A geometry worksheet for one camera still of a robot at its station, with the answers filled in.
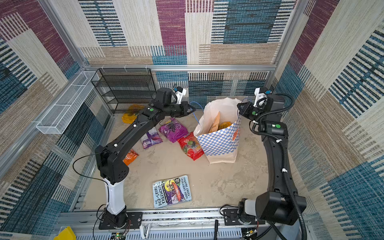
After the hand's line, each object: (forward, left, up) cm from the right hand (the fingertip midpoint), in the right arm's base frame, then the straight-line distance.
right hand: (237, 106), depth 72 cm
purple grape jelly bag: (+10, +34, -30) cm, 47 cm away
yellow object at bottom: (-45, +81, -35) cm, 99 cm away
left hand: (+4, +19, -3) cm, 19 cm away
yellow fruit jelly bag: (+8, +2, -24) cm, 25 cm away
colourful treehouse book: (-28, +34, -33) cm, 55 cm away
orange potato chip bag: (+3, +9, -19) cm, 22 cm away
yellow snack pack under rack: (+23, +66, -30) cm, 76 cm away
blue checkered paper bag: (-11, +7, -18) cm, 22 cm away
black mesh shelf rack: (+40, +70, -19) cm, 83 cm away
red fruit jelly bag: (-3, +23, -31) cm, 39 cm away
